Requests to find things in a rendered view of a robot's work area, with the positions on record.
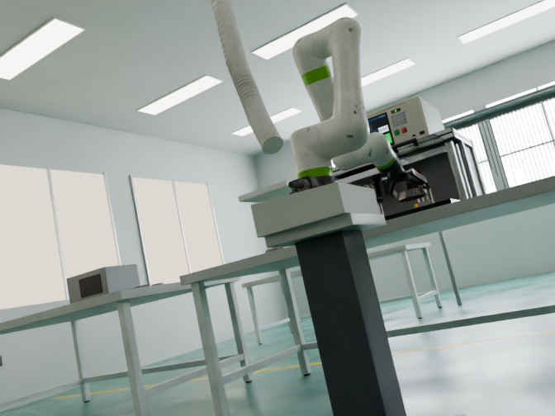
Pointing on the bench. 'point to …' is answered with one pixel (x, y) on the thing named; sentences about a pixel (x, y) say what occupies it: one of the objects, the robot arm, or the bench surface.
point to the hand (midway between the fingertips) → (410, 194)
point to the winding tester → (410, 119)
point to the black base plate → (420, 209)
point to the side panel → (473, 170)
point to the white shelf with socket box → (267, 193)
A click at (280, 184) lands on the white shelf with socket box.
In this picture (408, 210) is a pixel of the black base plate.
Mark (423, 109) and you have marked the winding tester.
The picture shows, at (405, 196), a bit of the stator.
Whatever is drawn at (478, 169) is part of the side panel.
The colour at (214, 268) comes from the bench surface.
